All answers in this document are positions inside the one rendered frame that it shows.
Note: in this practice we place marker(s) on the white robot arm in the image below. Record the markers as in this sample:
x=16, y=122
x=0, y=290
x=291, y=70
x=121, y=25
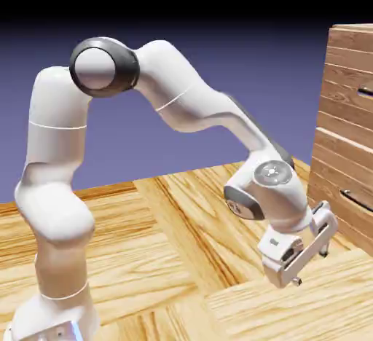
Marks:
x=58, y=148

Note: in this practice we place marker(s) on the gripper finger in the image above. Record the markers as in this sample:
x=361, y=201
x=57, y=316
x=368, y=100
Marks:
x=297, y=281
x=323, y=249

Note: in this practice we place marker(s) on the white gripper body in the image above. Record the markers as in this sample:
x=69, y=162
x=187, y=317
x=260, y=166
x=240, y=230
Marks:
x=309, y=255

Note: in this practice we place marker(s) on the wooden drawer front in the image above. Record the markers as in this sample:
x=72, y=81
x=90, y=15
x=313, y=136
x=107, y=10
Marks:
x=344, y=67
x=329, y=166

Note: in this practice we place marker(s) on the light wooden cabinet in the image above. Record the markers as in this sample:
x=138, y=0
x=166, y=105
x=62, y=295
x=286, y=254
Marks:
x=361, y=26

